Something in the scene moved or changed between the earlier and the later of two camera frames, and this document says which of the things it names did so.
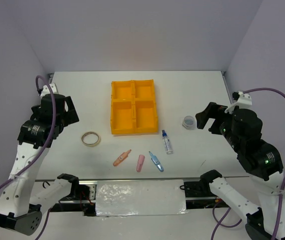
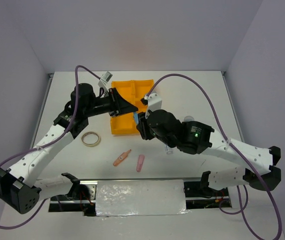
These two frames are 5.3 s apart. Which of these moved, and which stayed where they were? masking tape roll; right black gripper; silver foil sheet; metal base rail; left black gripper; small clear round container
Moved: left black gripper; right black gripper
Stayed: silver foil sheet; small clear round container; masking tape roll; metal base rail
